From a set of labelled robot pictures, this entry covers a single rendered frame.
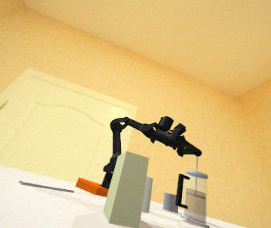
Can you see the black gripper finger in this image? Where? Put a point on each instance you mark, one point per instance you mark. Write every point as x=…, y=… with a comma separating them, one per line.
x=186, y=152
x=185, y=145

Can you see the glass french press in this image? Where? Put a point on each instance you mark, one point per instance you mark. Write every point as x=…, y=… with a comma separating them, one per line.
x=195, y=197

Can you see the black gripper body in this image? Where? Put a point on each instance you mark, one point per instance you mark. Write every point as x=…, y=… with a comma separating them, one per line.
x=172, y=140

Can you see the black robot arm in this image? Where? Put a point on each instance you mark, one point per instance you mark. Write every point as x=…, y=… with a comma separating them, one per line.
x=147, y=129

